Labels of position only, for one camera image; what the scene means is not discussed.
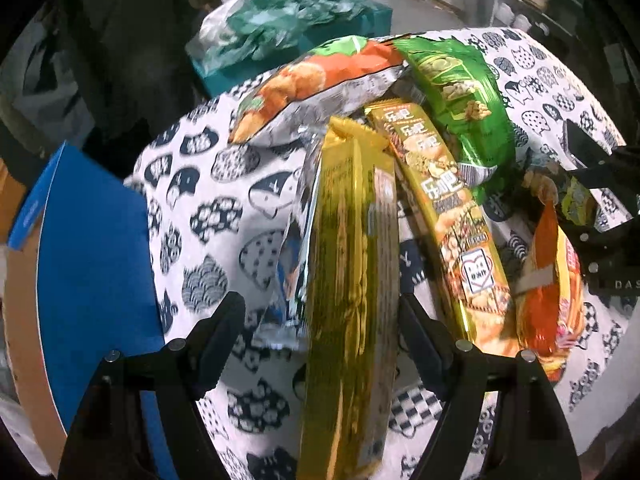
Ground orange snack packet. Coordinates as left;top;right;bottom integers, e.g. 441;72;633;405
515;170;586;386

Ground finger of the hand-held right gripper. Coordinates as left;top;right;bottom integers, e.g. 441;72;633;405
562;119;640;191
570;220;640;266

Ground teal box with plastic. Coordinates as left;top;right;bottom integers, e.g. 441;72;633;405
187;0;373;71

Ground blue silver snack packet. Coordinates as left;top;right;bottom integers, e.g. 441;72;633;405
257;130;321;351

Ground cat print tablecloth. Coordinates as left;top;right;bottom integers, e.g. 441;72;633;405
122;27;633;480

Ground brown cardboard box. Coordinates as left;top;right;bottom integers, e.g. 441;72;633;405
0;160;28;246

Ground dark cloth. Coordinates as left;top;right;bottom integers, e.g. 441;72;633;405
65;0;221;136

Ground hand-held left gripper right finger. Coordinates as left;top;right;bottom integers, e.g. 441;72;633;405
397;292;583;480

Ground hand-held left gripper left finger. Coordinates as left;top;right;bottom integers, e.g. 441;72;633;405
57;290;247;480

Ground blue cardboard box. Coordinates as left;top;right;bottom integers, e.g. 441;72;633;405
0;142;176;480

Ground gold brown long snack packet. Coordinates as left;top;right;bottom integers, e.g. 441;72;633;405
364;101;513;346

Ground small yellow snack packet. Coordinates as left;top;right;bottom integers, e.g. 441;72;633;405
560;175;598;226

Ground orange and green snack bag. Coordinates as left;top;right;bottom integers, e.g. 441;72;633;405
227;35;408;148

